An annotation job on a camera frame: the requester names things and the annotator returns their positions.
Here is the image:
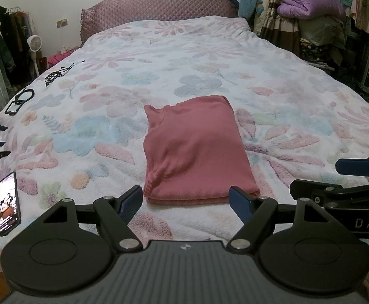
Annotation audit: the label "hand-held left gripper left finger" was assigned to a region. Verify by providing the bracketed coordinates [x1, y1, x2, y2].
[37, 185, 144, 251]

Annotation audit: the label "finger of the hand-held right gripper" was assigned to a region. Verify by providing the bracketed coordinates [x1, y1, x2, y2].
[290, 178, 369, 204]
[336, 156, 369, 177]

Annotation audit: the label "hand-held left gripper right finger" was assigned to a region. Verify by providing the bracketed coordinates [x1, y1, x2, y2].
[227, 186, 339, 251]

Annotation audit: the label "pink turtleneck sweater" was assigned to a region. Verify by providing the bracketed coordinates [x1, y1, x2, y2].
[143, 94, 261, 206]

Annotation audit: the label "pile of dark clothes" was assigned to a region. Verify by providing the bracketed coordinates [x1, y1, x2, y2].
[298, 16, 350, 70]

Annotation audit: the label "dark hanging clothes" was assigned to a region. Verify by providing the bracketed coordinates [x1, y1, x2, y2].
[0, 6, 33, 86]

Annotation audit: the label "black smartphone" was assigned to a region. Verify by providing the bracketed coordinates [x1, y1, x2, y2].
[0, 171, 22, 237]

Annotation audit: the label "white floral fleece blanket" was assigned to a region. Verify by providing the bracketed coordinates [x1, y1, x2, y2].
[0, 14, 369, 251]

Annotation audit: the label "brown striped curtain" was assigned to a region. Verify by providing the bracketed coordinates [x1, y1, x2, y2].
[260, 0, 301, 58]

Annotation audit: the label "magenta cloth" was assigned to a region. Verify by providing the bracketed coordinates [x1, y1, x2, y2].
[46, 51, 77, 67]

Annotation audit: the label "purple folded quilt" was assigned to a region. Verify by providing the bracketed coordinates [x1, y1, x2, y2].
[276, 0, 346, 20]

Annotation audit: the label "white standing fan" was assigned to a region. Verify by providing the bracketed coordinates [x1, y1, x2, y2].
[26, 35, 42, 77]

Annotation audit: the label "blue plush toy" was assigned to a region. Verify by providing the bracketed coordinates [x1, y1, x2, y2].
[238, 0, 264, 20]

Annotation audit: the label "black cable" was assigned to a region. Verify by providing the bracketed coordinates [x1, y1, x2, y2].
[44, 60, 86, 87]

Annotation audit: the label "black strap loops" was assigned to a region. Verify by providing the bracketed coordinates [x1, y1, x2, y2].
[5, 89, 35, 115]

